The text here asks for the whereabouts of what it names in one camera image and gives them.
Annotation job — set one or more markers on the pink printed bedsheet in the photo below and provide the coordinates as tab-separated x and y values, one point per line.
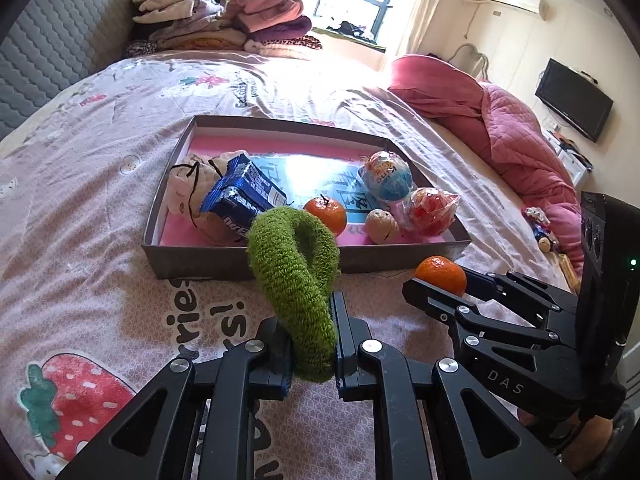
85	324

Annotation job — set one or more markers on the red candy egg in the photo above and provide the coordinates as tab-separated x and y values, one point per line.
431	211

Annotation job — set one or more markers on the red pink quilt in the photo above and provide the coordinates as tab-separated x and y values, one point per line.
501	130

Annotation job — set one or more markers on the grey quilted headboard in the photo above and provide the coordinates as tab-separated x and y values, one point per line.
52	45

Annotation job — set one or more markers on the dark cardboard box tray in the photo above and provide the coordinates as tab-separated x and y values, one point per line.
175	249

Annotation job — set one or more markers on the beige walnut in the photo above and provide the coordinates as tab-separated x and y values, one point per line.
381	227

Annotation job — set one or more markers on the pink and blue book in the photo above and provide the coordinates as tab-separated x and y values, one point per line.
302	168

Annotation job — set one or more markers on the blue snack packet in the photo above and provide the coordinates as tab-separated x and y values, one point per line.
241	194

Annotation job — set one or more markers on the right hand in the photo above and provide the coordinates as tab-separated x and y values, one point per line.
589	444

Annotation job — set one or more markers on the small colourful toy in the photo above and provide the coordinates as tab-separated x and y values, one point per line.
541	228

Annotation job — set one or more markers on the black wall television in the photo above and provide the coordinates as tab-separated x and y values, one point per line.
575	98

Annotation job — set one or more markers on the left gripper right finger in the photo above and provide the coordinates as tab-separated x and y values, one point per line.
432	421

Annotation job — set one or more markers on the pile of folded clothes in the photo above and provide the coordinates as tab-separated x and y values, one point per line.
277	28

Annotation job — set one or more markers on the blue surprise egg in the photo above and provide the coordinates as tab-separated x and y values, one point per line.
386	176

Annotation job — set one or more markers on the beige drawstring pouch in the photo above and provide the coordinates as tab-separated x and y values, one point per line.
189	182

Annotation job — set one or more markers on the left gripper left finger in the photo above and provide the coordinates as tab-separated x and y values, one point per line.
193	419

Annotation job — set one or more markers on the orange tangerine with stem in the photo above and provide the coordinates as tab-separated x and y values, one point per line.
329	211

